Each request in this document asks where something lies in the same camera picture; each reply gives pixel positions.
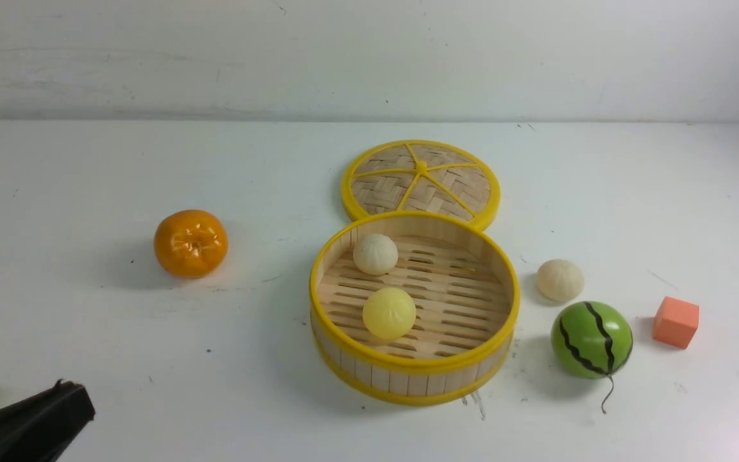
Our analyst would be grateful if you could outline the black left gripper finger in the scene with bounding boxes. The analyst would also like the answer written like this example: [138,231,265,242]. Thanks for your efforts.
[0,379,95,461]

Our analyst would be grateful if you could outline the cream toy bun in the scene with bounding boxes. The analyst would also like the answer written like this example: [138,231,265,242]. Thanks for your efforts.
[352,234,398,276]

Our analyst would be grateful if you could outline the white toy bun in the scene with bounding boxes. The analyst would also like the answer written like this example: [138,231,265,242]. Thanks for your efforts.
[536,259,586,302]

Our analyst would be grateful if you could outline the bamboo steamer tray yellow rim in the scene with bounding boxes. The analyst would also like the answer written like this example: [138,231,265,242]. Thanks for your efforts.
[309,210,521,406]

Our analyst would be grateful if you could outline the woven bamboo steamer lid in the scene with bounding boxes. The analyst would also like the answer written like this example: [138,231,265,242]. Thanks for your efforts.
[339,139,501,230]

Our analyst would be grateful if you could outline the orange toy tangerine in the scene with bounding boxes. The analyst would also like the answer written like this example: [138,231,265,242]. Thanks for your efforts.
[153,209,230,278]

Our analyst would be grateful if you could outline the yellow toy bun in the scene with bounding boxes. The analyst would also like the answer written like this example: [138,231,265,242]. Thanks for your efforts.
[362,287,416,340]

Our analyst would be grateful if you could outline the green toy watermelon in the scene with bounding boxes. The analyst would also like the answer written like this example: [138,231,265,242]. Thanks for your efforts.
[550,300,634,413]

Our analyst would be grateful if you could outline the orange foam cube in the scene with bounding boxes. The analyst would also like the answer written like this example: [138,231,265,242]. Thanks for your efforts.
[652,296,701,349]

